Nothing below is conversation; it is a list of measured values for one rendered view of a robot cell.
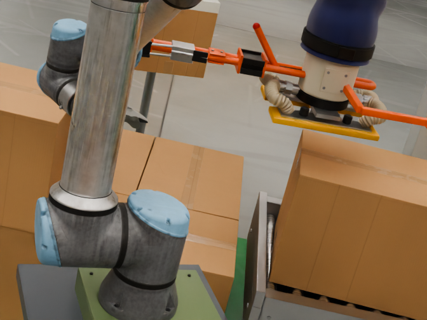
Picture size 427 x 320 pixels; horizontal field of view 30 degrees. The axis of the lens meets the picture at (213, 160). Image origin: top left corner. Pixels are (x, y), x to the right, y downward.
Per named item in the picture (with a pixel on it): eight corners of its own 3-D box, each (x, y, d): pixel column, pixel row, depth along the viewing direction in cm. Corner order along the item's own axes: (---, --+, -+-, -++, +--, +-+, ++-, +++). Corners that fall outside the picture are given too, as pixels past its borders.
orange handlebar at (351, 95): (402, 93, 258) (406, 83, 256) (432, 130, 231) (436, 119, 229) (118, 40, 243) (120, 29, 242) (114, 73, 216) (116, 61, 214)
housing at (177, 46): (191, 57, 247) (194, 43, 246) (192, 64, 241) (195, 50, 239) (169, 53, 246) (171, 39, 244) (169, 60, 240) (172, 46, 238)
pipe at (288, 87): (360, 99, 268) (365, 84, 265) (380, 129, 245) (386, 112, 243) (263, 81, 262) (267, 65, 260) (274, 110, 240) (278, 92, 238)
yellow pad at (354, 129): (370, 129, 254) (375, 115, 252) (378, 141, 245) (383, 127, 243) (267, 110, 249) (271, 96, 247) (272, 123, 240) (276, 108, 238)
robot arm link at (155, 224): (185, 286, 183) (202, 220, 176) (112, 284, 177) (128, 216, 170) (168, 249, 196) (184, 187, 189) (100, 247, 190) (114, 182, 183)
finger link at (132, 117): (155, 126, 202) (121, 123, 205) (150, 110, 198) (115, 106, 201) (151, 134, 200) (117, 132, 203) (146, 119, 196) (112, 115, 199)
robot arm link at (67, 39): (94, 20, 212) (86, 61, 218) (51, 13, 208) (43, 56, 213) (100, 33, 204) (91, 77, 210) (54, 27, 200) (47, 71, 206)
